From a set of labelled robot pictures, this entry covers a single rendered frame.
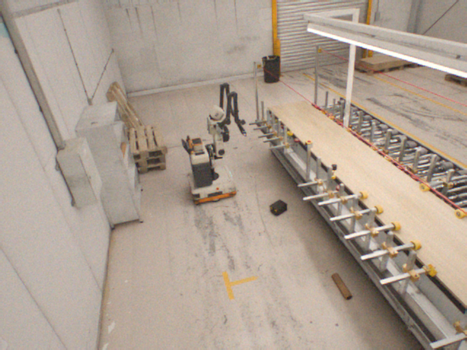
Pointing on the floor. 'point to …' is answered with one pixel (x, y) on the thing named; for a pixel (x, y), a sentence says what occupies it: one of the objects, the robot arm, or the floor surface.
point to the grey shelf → (112, 162)
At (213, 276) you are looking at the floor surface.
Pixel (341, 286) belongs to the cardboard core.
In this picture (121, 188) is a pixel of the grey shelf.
